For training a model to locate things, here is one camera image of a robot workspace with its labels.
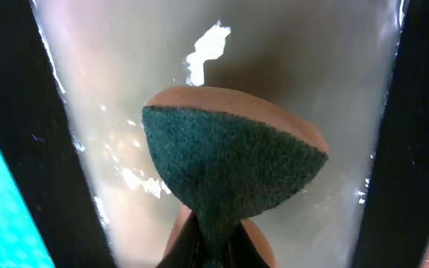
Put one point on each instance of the black water tray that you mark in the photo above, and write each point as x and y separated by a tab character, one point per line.
74	76

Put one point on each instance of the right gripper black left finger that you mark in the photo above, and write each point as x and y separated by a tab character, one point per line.
188	249

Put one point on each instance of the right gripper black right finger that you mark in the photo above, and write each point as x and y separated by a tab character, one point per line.
242	251

